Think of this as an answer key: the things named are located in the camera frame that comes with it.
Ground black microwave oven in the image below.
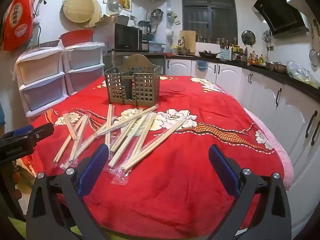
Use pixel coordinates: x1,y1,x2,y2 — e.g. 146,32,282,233
95,23,143,52

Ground black blender jug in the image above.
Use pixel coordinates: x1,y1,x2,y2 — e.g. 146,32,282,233
137,20,152,36

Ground hanging steel pot lid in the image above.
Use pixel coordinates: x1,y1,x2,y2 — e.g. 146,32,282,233
241,30,256,47

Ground glass pot lid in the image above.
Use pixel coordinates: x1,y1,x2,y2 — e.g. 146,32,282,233
106,0,123,15

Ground red plastic basin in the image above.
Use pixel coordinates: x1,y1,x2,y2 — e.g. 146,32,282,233
59,29,95,47

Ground group of sauce bottles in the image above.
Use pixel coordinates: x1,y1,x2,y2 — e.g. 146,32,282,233
247,51,266,67

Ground wooden cutting board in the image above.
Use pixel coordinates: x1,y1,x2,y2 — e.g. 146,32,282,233
179,30,196,53

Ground pink blanket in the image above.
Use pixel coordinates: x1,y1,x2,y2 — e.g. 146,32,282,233
244,107,295,190

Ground hanging steel pot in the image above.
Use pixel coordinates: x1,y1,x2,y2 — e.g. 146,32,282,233
151,9,164,21

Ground brown plastic utensil holder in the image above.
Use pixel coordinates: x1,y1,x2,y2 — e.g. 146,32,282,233
104,54,162,107

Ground round bamboo tray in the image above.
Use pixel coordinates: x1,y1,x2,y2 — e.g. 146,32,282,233
84,0,103,28
62,0,94,23

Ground pale blue knife block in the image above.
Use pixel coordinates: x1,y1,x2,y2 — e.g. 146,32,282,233
220,48,233,61

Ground dark kitchen window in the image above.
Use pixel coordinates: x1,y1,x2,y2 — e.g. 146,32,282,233
181,0,238,41

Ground red shopping bag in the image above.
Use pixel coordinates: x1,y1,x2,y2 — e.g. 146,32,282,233
2,0,34,51

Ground blue hanging cloth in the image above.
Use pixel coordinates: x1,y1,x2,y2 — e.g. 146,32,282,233
196,59,209,71

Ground hanging wire strainer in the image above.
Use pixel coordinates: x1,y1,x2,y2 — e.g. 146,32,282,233
309,47,320,67

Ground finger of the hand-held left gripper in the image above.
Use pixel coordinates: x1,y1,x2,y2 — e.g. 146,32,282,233
0,123,55,143

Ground clear plastic bag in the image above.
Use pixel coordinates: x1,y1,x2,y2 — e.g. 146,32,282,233
286,60,319,88

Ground black range hood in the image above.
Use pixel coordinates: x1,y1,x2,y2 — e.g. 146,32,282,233
253,0,310,40

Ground steel cooking pots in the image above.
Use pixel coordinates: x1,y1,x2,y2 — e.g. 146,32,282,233
265,61,287,74

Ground black wok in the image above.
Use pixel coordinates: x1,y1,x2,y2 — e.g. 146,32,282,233
198,51,222,58

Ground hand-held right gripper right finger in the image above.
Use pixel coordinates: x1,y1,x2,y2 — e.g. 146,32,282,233
209,144,292,240

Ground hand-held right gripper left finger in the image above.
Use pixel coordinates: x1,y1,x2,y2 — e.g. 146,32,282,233
26,144,110,240

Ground red floral blanket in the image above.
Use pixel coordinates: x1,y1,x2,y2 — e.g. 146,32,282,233
29,75,285,233

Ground pile of chopsticks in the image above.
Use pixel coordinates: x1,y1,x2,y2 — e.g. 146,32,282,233
53,104,187,187

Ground white plastic drawer unit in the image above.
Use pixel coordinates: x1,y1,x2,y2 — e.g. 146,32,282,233
15,46,67,118
62,42,105,95

